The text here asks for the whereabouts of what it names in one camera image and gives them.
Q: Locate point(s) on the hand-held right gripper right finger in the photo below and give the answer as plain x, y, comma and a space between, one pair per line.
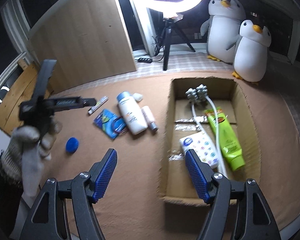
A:
197, 177

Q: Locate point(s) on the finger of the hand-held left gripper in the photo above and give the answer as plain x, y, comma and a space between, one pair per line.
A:
46, 77
72, 103

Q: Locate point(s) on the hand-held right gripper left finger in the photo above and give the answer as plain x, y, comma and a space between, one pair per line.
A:
105, 177

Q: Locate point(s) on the cardboard box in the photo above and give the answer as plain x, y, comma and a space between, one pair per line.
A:
175, 175

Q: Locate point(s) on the patterned lighter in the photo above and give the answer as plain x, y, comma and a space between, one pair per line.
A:
97, 105

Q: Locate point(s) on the tissue packet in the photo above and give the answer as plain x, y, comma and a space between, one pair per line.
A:
202, 146

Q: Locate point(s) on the blue packet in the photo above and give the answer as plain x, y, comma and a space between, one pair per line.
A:
105, 120

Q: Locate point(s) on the blue tape measure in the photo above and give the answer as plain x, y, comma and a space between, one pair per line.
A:
72, 145

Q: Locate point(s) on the green tube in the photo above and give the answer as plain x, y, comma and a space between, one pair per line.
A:
227, 140

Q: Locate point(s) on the white lotion bottle blue cap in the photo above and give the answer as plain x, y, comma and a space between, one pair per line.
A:
131, 115

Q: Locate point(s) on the pink tube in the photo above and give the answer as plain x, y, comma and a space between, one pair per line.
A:
148, 116

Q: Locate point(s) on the white neck massager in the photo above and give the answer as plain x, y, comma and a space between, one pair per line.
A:
197, 93

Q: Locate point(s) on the person's left forearm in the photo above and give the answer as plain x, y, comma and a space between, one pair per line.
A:
5, 197

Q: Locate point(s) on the person's left hand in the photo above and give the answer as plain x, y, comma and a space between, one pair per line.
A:
25, 150

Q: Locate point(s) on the small wooden batten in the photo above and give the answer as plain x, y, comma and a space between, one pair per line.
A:
23, 65

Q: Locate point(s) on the pine plank panel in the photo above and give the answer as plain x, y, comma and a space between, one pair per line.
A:
15, 92

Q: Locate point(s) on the large wooden board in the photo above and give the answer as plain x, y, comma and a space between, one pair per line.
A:
85, 37

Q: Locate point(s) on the black power strip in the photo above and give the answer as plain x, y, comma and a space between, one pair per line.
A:
144, 60

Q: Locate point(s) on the white framed panel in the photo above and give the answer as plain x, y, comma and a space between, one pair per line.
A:
140, 30

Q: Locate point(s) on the black tripod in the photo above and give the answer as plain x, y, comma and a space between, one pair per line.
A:
168, 42

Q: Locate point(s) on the small penguin plush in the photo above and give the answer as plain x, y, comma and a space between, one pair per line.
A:
250, 57

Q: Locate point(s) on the large penguin plush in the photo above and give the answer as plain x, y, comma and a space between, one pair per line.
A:
220, 35

